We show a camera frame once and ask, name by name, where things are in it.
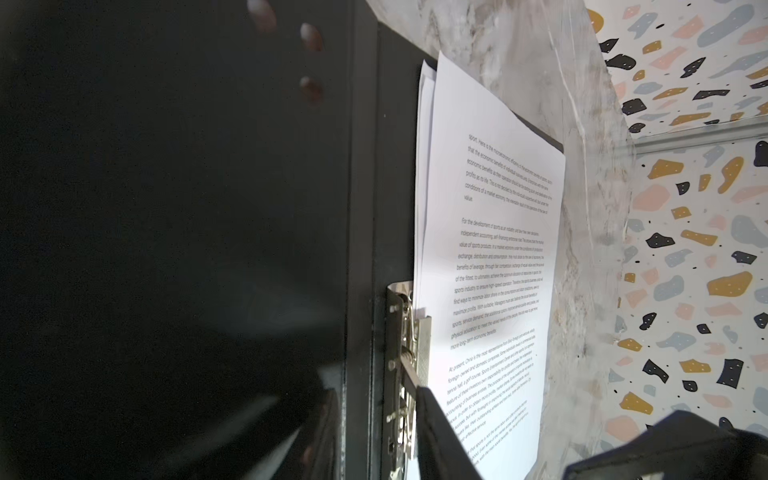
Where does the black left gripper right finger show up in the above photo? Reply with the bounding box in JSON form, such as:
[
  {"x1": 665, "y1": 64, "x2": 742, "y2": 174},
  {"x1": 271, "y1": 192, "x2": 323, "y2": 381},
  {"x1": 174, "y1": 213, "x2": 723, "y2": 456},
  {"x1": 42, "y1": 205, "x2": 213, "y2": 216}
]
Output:
[{"x1": 416, "y1": 387, "x2": 481, "y2": 480}]

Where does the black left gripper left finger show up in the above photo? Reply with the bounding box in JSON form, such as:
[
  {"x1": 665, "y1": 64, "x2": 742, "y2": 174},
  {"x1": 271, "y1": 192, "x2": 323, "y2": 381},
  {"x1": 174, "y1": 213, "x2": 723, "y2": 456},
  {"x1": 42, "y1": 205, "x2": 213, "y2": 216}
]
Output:
[{"x1": 272, "y1": 389, "x2": 340, "y2": 480}]

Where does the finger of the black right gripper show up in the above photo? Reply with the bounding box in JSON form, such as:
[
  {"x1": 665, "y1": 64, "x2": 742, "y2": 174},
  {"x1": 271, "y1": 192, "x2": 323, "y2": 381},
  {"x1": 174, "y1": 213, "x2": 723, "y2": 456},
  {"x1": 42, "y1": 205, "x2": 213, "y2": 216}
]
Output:
[{"x1": 563, "y1": 410, "x2": 767, "y2": 479}]

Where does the white text paper sheet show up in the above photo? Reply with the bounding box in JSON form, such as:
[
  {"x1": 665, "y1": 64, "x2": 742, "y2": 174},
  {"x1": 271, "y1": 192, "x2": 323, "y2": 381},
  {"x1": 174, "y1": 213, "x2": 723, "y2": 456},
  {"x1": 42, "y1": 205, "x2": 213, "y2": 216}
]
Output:
[{"x1": 415, "y1": 56, "x2": 566, "y2": 479}]

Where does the white drawing paper sheet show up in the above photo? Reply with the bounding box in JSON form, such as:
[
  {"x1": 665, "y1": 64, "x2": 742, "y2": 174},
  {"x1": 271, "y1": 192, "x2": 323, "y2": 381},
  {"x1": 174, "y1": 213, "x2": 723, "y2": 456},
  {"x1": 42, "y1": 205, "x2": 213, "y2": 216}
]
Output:
[{"x1": 412, "y1": 61, "x2": 437, "y2": 319}]

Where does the silver folder clip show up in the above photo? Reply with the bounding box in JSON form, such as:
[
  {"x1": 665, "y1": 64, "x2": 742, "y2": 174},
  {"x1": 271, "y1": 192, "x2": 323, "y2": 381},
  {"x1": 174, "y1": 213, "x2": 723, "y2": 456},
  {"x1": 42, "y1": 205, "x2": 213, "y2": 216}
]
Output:
[{"x1": 381, "y1": 281, "x2": 431, "y2": 479}]

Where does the aluminium corner post right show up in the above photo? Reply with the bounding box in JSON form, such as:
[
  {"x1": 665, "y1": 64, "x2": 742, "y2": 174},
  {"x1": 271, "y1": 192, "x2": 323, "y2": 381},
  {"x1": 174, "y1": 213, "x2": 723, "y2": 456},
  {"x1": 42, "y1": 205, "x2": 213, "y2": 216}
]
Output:
[{"x1": 634, "y1": 116, "x2": 767, "y2": 155}]

